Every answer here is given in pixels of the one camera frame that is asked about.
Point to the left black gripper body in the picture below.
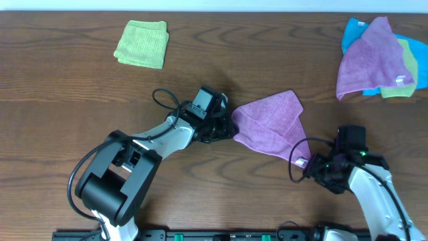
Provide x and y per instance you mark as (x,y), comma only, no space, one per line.
(219,127)

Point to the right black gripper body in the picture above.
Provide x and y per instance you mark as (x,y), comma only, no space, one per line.
(322,172)

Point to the purple microfiber cloth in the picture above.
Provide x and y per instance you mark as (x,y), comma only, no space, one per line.
(272,126)

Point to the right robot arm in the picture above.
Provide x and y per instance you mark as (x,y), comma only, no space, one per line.
(368,177)

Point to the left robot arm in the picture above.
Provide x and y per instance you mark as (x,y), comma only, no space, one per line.
(121,169)

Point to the green cloth in pile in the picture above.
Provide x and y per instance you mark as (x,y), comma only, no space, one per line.
(406,85)

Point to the folded green cloth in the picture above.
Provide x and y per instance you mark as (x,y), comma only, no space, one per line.
(143,44)

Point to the purple cloth in pile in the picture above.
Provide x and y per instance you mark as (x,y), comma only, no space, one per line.
(373,61)

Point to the blue cloth in pile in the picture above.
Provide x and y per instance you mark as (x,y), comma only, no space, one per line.
(415,57)

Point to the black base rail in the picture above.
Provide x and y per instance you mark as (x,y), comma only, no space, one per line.
(162,235)

